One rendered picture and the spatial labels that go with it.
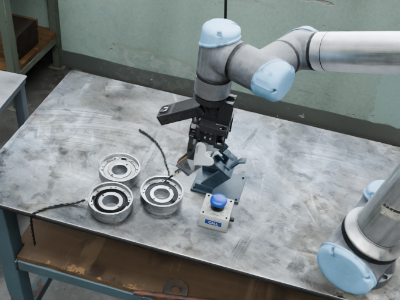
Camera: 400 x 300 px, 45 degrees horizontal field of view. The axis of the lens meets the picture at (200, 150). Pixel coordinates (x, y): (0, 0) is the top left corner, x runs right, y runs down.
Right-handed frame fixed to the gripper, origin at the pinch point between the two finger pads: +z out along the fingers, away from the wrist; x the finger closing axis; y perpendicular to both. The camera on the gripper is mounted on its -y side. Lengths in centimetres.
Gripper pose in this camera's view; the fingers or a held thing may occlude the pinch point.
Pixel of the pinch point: (192, 161)
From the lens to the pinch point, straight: 114.7
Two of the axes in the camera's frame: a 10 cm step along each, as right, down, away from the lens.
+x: 2.8, -6.1, 7.4
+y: 9.5, 2.7, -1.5
